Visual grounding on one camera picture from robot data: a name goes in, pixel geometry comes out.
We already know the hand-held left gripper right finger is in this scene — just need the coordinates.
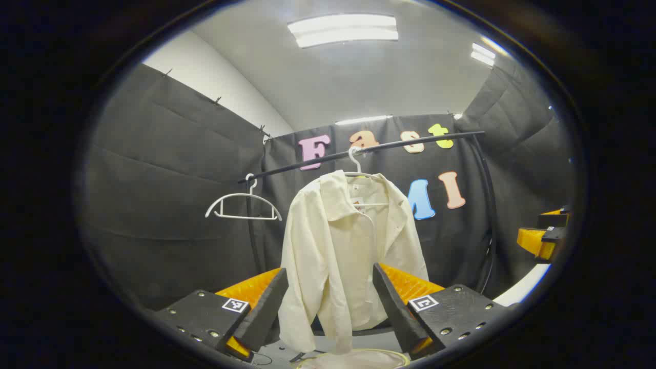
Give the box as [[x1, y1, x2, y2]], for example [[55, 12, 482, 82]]
[[373, 262, 519, 362]]

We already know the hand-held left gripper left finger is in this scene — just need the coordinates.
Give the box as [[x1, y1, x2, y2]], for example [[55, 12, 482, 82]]
[[153, 266, 291, 362]]

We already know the cream long-sleeved shirt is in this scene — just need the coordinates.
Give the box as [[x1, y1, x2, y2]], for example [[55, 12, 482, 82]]
[[277, 170, 430, 355]]

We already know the white empty hanger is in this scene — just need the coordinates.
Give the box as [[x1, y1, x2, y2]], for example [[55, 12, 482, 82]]
[[205, 173, 283, 222]]

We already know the white hanger with shirt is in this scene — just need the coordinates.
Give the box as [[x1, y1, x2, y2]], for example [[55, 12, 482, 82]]
[[344, 146, 391, 241]]

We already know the black clothes rack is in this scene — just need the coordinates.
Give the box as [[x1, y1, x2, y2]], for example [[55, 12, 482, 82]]
[[237, 131, 497, 298]]

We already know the black backdrop cloth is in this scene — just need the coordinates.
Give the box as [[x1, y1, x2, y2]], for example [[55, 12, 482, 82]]
[[79, 54, 577, 313]]

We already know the small ceiling light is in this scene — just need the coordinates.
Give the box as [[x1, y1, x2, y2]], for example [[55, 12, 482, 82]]
[[470, 43, 497, 67]]

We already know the large ceiling light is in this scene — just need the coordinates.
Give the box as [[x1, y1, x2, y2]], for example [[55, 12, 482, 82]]
[[287, 14, 399, 49]]

